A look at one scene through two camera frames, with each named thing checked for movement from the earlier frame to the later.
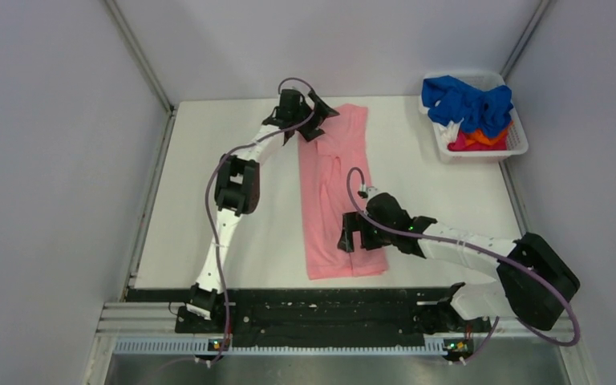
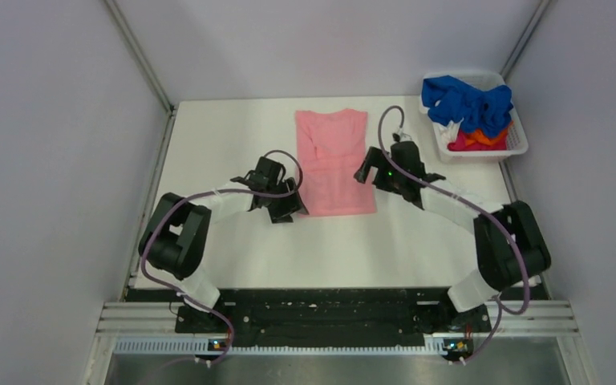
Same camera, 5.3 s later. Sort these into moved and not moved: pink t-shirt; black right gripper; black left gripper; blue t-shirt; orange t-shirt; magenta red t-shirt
Moved: pink t-shirt; black left gripper; black right gripper
Not moved: orange t-shirt; blue t-shirt; magenta red t-shirt
